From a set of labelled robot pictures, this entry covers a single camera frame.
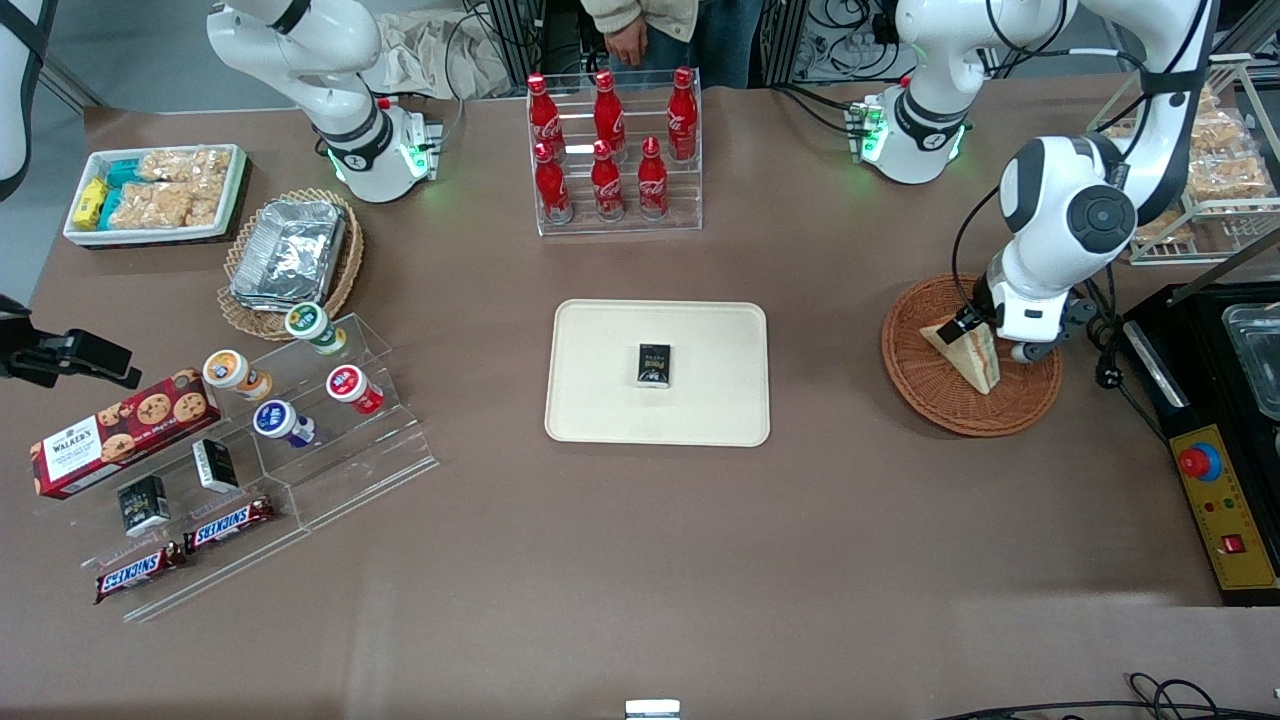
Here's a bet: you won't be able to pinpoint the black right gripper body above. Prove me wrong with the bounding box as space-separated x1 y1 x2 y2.
0 295 61 386

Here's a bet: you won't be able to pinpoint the triangle sandwich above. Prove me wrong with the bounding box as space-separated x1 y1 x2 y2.
920 318 1001 395

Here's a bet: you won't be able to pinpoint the brown round wicker basket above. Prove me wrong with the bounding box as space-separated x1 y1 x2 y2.
881 273 1063 438

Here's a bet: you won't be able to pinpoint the light tan wicker basket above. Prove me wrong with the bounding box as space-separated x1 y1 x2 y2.
218 188 365 341

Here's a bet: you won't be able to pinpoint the cream rectangular plastic tray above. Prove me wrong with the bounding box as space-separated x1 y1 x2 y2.
545 300 771 447

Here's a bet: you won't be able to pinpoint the bystander bare hand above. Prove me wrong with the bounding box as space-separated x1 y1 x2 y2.
605 18 651 67

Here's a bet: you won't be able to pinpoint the red Walkers cookie box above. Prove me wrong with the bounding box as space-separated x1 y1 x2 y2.
30 370 223 499

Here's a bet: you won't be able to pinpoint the orange lid yogurt cup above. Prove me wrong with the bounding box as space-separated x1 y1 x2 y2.
203 350 273 401

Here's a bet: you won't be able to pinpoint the small black white box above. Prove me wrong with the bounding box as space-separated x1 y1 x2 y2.
117 475 171 538
192 440 239 493

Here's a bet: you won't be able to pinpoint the yellow snack packet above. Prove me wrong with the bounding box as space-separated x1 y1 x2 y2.
72 178 109 231

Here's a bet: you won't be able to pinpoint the clear bag of rice crackers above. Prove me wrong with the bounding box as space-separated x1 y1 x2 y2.
190 178 228 227
108 183 193 229
138 148 233 183

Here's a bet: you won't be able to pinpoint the black countertop fryer machine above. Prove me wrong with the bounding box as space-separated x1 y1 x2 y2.
1120 280 1280 607

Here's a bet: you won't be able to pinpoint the blue lid yogurt cup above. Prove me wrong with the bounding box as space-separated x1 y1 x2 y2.
252 400 317 448

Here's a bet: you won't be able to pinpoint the grey metal bar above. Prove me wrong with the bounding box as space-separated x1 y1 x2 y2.
1165 230 1280 306

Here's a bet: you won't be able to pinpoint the Snickers chocolate bar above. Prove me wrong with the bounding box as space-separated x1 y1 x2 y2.
95 543 188 604
183 497 276 554

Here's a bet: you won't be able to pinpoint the green lid yogurt cup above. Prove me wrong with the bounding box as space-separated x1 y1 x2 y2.
285 302 348 356

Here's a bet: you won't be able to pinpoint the stack of foil containers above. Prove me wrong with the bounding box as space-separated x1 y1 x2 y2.
230 200 347 311

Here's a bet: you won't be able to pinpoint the white rectangular snack bin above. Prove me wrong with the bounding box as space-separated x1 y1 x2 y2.
63 144 248 247

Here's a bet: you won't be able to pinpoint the steel fryer pan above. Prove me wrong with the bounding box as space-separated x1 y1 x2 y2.
1222 303 1280 421

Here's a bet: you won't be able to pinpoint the red lid yogurt cup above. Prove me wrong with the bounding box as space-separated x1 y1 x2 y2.
326 365 385 416

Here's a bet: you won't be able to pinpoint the yellow machine control panel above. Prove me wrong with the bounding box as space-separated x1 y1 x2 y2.
1170 425 1279 591

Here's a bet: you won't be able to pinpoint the clear acrylic stepped display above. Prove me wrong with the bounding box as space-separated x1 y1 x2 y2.
30 315 439 623

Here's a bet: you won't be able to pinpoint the red cola bottle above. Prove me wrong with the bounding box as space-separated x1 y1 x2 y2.
527 73 566 161
667 67 699 163
594 70 627 151
590 140 626 221
533 142 573 225
637 137 669 221

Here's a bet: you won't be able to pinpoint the clear acrylic bottle rack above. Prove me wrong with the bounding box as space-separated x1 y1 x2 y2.
527 68 704 237

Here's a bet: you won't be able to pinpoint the standing person in jeans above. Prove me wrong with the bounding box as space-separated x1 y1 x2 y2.
580 0 763 91

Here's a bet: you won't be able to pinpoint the crumpled beige cloth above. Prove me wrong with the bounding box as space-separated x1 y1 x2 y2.
375 10 511 101

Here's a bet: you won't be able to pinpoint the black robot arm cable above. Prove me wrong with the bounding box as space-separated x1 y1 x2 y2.
950 185 1003 313

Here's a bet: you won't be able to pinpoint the black power cable with plug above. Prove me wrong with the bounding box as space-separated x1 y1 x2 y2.
1093 285 1171 441

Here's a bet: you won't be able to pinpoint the silver metal machine handle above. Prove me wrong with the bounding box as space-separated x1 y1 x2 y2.
1125 320 1191 409

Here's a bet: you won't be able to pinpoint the white wire shelf rack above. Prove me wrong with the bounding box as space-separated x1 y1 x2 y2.
1088 55 1280 266

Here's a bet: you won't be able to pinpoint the tangled black cable bundle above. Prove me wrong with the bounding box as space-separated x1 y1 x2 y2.
780 0 906 86

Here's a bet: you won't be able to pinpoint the black cables on table edge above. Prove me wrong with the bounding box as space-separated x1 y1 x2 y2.
930 672 1280 720

